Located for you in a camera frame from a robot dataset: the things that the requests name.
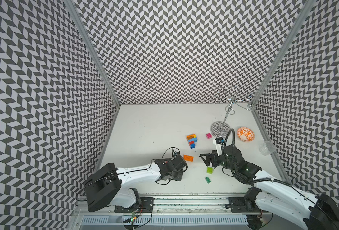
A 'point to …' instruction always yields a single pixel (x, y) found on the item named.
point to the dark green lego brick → (208, 179)
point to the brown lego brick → (189, 138)
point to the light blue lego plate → (194, 139)
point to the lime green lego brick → (209, 170)
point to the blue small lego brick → (192, 145)
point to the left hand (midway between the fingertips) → (177, 175)
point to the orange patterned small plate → (245, 134)
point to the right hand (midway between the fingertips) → (206, 156)
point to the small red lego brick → (191, 142)
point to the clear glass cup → (267, 148)
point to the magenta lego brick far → (209, 135)
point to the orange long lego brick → (188, 158)
